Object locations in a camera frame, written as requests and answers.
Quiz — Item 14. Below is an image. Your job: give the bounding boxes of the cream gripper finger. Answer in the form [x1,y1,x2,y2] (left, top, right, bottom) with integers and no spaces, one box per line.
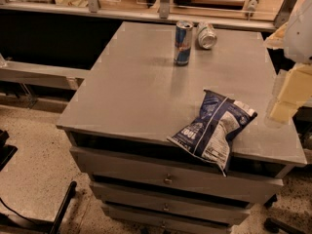
[268,63,312,124]
[264,22,288,50]

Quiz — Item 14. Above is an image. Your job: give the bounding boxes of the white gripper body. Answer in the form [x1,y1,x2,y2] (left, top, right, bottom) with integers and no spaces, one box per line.
[284,0,312,64]

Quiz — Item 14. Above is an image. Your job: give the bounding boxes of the blue silver redbull can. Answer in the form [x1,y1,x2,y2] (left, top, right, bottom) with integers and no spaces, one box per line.
[175,20,193,65]

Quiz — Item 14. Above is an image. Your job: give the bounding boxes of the blue chip bag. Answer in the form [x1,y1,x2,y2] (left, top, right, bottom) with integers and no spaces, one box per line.
[168,90,257,176]

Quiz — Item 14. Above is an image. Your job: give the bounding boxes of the top cabinet drawer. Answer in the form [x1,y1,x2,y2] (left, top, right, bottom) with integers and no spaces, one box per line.
[70,146,283,204]

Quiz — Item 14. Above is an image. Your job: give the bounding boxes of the cabinet drawer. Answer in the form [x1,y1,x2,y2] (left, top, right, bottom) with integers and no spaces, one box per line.
[90,181,250,225]
[70,146,283,204]
[101,204,231,234]

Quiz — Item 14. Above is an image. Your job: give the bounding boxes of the grey drawer cabinet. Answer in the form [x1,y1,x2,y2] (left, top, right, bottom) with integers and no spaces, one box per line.
[56,20,308,234]

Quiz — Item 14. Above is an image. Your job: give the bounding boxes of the black chair base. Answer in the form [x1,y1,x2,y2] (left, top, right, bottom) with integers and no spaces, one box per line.
[263,217,305,234]

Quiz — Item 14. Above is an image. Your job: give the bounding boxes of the middle cabinet drawer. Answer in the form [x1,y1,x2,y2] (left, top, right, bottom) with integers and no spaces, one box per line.
[90,181,250,225]

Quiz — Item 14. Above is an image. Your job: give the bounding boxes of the bottom cabinet drawer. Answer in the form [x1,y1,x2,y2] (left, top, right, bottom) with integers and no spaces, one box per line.
[101,204,231,234]

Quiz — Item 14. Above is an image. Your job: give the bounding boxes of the black chair leg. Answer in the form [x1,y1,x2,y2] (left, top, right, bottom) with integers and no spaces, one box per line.
[49,181,77,234]

